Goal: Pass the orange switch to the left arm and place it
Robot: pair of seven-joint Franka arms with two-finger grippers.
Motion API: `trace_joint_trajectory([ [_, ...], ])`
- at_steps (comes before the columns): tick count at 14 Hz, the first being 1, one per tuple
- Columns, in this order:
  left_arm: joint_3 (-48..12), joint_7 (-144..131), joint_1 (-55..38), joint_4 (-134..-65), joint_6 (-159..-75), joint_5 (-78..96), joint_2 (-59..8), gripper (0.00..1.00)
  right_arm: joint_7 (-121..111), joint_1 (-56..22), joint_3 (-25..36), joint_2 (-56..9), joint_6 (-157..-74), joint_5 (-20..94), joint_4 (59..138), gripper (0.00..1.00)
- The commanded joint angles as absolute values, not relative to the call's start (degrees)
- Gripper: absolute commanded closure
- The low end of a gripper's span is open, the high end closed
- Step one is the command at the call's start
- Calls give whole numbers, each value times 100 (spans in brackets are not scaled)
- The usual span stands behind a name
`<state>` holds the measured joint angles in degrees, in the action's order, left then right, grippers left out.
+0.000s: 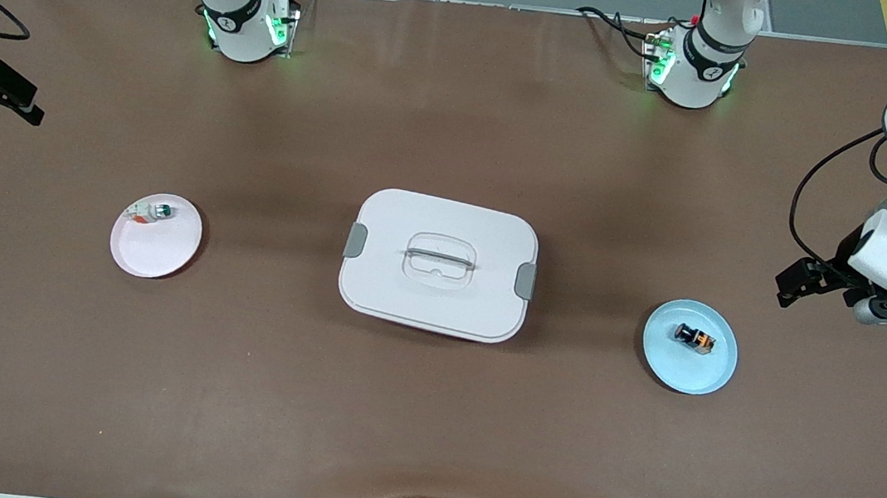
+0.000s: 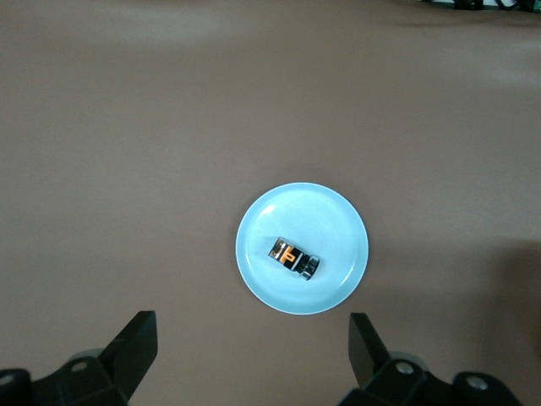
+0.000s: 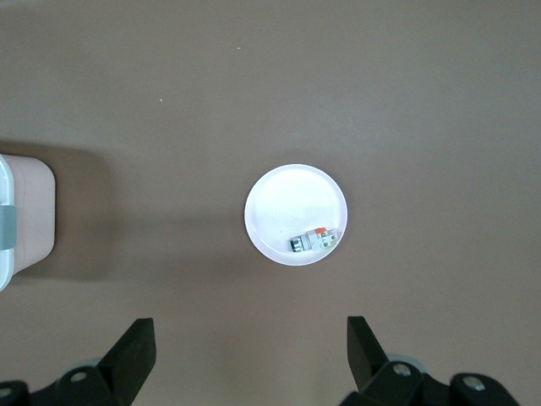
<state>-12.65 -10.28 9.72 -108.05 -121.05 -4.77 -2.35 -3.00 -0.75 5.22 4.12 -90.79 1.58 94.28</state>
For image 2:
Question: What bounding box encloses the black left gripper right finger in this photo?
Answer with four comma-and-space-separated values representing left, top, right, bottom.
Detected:
348, 312, 392, 389

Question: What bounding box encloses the orange black switch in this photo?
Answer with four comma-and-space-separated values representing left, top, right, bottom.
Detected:
266, 236, 321, 282

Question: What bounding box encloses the light blue round plate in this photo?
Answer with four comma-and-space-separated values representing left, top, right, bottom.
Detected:
234, 181, 370, 316

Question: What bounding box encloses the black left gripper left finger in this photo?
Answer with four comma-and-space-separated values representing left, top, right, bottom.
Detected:
99, 310, 159, 401

